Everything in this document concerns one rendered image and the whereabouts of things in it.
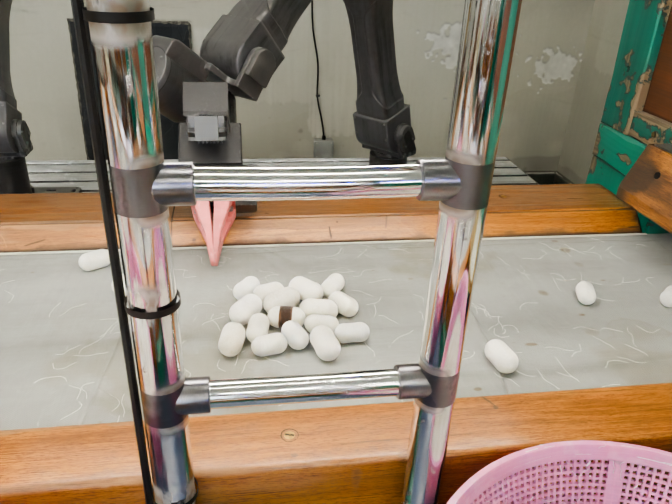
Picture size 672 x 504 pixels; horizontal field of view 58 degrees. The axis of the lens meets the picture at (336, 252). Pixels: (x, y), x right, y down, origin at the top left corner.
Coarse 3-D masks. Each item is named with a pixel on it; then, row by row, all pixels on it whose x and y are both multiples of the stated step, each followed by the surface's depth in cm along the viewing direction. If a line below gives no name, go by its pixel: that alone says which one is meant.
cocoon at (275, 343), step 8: (264, 336) 51; (272, 336) 51; (280, 336) 51; (256, 344) 51; (264, 344) 51; (272, 344) 51; (280, 344) 51; (256, 352) 51; (264, 352) 51; (272, 352) 51; (280, 352) 52
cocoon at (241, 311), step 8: (248, 296) 56; (256, 296) 56; (240, 304) 55; (248, 304) 55; (256, 304) 56; (232, 312) 55; (240, 312) 54; (248, 312) 55; (256, 312) 56; (232, 320) 55; (240, 320) 55; (248, 320) 55
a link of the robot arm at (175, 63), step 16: (160, 48) 62; (176, 48) 62; (256, 48) 67; (160, 64) 61; (176, 64) 62; (192, 64) 64; (208, 64) 65; (256, 64) 67; (272, 64) 68; (160, 80) 60; (176, 80) 62; (192, 80) 64; (208, 80) 70; (224, 80) 67; (240, 80) 66; (256, 80) 67; (160, 96) 62; (176, 96) 63; (240, 96) 70; (256, 96) 69; (160, 112) 64; (176, 112) 64
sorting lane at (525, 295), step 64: (0, 256) 65; (64, 256) 66; (192, 256) 67; (256, 256) 68; (320, 256) 68; (384, 256) 69; (512, 256) 70; (576, 256) 71; (640, 256) 71; (0, 320) 55; (64, 320) 55; (192, 320) 56; (384, 320) 57; (512, 320) 58; (576, 320) 59; (640, 320) 59; (0, 384) 47; (64, 384) 48; (512, 384) 50; (576, 384) 50; (640, 384) 50
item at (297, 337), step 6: (288, 324) 53; (294, 324) 53; (282, 330) 53; (288, 330) 52; (294, 330) 52; (300, 330) 52; (288, 336) 52; (294, 336) 52; (300, 336) 52; (306, 336) 52; (288, 342) 52; (294, 342) 52; (300, 342) 52; (306, 342) 52; (294, 348) 52; (300, 348) 52
